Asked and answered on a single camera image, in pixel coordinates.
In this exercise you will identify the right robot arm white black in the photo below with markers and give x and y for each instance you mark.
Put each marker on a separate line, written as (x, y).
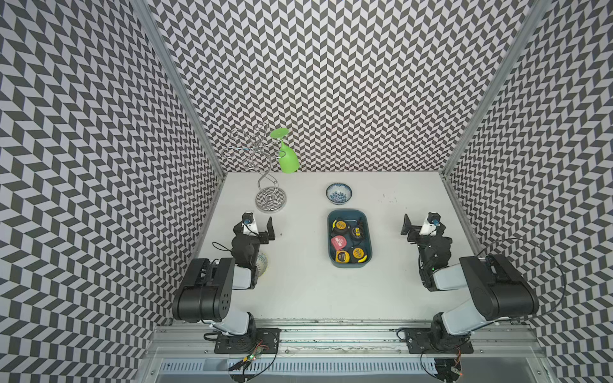
(497, 290)

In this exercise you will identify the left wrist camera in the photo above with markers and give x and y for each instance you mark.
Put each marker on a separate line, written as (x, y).
(249, 226)

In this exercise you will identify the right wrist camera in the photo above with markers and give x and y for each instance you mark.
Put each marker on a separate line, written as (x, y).
(431, 224)

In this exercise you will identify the yellow tape measure front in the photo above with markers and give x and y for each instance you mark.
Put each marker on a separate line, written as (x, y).
(342, 257)

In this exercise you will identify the chrome wire cup stand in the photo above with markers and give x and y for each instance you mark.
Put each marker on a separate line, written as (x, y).
(261, 154)

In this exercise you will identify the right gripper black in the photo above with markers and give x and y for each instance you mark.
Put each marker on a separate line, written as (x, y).
(406, 227)

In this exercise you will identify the teal plastic storage tray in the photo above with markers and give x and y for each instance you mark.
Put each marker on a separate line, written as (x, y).
(353, 218)

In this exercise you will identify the green plastic cup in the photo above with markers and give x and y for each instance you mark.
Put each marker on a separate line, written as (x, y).
(287, 158)

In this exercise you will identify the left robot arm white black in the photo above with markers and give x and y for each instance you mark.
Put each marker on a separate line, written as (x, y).
(204, 295)

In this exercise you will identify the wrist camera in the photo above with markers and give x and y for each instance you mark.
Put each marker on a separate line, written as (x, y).
(431, 224)
(249, 226)

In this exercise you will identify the blue white ceramic bowl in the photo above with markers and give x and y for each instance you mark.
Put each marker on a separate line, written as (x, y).
(339, 193)

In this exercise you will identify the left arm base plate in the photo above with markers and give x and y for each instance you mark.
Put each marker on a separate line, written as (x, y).
(266, 338)

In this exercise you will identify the large yellow black tape measure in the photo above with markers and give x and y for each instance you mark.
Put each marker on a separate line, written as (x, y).
(340, 227)

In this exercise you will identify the pink tape measure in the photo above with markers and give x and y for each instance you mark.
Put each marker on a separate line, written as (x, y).
(338, 243)

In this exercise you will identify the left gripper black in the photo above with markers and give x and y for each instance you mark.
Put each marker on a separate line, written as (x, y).
(262, 234)

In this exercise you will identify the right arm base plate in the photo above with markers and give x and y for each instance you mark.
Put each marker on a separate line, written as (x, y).
(420, 340)

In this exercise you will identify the yellow patterned small bowl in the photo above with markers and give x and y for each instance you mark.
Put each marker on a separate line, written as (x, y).
(261, 264)

